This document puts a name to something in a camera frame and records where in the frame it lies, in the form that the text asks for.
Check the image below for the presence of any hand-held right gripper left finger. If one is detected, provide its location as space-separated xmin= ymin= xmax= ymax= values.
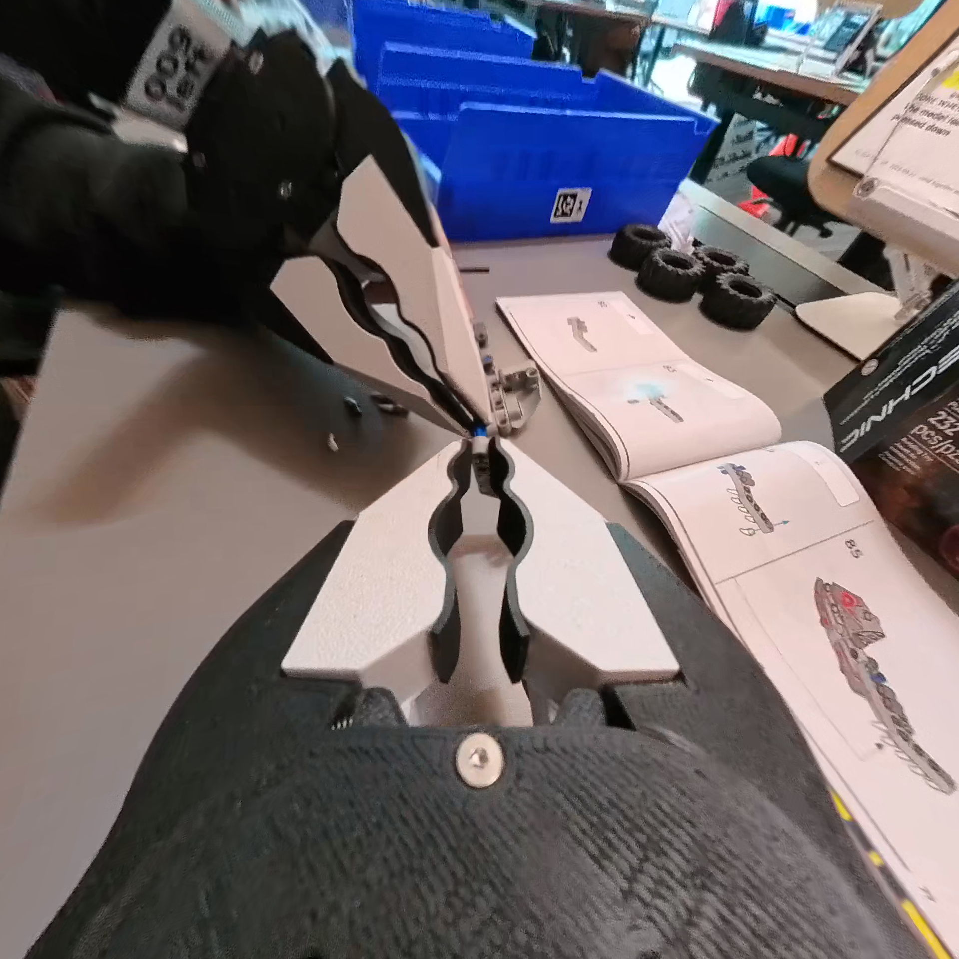
xmin=281 ymin=441 xmax=485 ymax=726

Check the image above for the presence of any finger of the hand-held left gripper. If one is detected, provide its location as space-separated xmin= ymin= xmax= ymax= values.
xmin=268 ymin=225 xmax=480 ymax=437
xmin=336 ymin=152 xmax=495 ymax=437

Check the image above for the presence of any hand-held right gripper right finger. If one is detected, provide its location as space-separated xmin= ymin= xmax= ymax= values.
xmin=483 ymin=437 xmax=683 ymax=726

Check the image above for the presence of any blue bin with square tag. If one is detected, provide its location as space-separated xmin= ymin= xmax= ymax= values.
xmin=437 ymin=71 xmax=722 ymax=244

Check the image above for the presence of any blue plastic bin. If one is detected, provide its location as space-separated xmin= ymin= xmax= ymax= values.
xmin=375 ymin=41 xmax=600 ymax=113
xmin=351 ymin=0 xmax=536 ymax=61

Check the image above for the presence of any grey toy brick assembly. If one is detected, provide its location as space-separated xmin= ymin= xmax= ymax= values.
xmin=479 ymin=358 xmax=545 ymax=440

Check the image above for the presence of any open instruction booklet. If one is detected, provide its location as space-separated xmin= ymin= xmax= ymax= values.
xmin=496 ymin=291 xmax=959 ymax=959

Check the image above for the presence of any black toy tire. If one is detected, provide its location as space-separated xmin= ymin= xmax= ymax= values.
xmin=609 ymin=223 xmax=673 ymax=271
xmin=702 ymin=271 xmax=778 ymax=331
xmin=637 ymin=249 xmax=705 ymax=302
xmin=693 ymin=243 xmax=750 ymax=282

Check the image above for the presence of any clear plastic bag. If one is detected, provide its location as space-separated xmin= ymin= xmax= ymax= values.
xmin=659 ymin=187 xmax=699 ymax=252

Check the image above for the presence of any person's black embroidered top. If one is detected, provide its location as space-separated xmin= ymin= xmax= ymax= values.
xmin=0 ymin=292 xmax=57 ymax=495

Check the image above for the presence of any black toy set box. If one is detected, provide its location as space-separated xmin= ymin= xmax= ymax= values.
xmin=823 ymin=281 xmax=959 ymax=581

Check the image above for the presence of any white board stand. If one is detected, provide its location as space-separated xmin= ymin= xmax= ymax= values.
xmin=794 ymin=176 xmax=959 ymax=362

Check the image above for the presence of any background wooden table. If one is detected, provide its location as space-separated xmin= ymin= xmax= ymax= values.
xmin=669 ymin=41 xmax=874 ymax=106

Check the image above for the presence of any black office chair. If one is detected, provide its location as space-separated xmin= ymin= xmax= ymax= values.
xmin=745 ymin=153 xmax=839 ymax=237

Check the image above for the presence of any paper sign on stand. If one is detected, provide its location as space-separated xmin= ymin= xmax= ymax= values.
xmin=808 ymin=0 xmax=959 ymax=248

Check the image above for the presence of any printed instruction sheet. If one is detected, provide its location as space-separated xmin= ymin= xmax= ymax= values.
xmin=832 ymin=45 xmax=959 ymax=203

